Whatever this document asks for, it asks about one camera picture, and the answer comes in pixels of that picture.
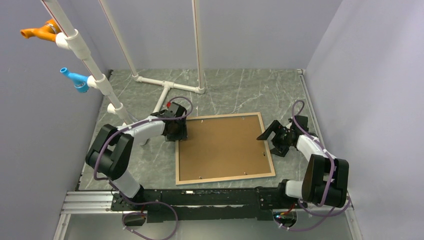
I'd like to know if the wooden picture frame with glass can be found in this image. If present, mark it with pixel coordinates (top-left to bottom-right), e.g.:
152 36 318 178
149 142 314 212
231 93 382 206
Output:
174 111 277 186

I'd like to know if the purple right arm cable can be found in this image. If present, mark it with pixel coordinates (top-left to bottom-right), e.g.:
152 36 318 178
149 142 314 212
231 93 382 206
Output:
273 99 353 232

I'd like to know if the orange plastic hook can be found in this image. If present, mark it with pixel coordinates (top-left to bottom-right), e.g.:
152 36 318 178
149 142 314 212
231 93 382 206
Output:
20 18 62 42

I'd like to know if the blue plastic hook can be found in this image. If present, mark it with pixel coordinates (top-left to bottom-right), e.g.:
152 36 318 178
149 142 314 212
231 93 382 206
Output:
60 67 90 93

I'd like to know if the white PVC pipe rack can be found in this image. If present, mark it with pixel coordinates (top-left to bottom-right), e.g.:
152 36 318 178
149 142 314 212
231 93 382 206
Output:
39 0 206 125

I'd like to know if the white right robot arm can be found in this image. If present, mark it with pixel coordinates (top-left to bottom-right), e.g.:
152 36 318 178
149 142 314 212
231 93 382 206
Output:
257 115 349 208

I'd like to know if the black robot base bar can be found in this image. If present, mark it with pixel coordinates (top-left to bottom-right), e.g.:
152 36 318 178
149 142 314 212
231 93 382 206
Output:
110 186 297 223

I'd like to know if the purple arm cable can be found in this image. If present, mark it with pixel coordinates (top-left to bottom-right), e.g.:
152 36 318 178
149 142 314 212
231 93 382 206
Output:
273 99 353 232
92 96 194 240

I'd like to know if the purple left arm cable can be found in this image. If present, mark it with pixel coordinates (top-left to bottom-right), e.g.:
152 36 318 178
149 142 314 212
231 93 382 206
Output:
92 96 194 240

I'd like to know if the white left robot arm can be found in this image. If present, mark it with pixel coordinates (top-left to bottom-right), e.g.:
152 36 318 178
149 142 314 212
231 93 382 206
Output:
85 101 191 210

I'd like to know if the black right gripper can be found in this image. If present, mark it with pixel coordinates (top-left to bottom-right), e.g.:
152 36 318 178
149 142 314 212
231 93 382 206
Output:
256 120 293 157

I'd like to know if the wooden frame backing board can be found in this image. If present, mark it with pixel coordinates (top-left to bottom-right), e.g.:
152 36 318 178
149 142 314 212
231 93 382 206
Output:
178 115 273 182

